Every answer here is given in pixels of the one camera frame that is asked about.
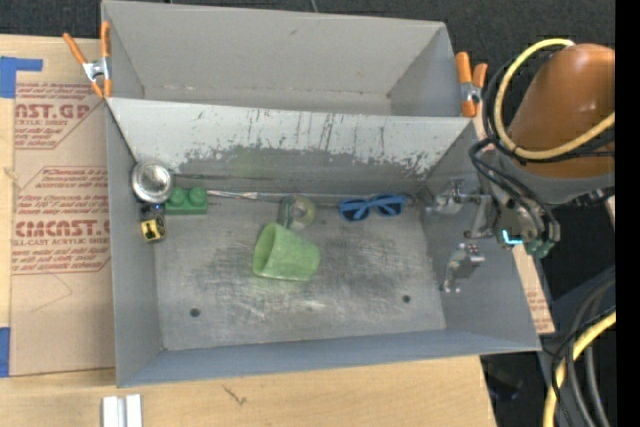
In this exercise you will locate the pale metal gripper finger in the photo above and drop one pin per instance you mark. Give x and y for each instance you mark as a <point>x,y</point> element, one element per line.
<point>450,204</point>
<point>462,265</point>

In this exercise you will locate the blue sunglasses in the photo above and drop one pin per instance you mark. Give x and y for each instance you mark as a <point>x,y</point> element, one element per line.
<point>372,207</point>

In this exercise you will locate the clear glass object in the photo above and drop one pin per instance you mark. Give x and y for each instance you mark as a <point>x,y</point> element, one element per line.
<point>296,211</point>

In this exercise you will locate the grey metal bin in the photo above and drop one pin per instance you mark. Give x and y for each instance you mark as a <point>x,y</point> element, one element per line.
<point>300,315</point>

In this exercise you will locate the green plastic cup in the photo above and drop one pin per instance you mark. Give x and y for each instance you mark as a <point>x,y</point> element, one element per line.
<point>282,255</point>

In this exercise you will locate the green toy brick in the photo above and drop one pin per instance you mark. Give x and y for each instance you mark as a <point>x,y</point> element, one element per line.
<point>186,202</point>

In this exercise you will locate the small black and yellow object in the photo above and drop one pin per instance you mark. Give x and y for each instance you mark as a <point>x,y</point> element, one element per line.
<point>152,229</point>

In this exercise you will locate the shiny silver metal ball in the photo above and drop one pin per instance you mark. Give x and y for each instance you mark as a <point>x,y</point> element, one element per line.
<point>151,181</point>

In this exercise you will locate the brown cardboard board, red print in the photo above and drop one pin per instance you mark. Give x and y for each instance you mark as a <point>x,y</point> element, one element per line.
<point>55,305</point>

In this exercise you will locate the black cylinder on white bracket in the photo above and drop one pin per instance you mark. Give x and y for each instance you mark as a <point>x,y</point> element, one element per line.
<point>592,199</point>

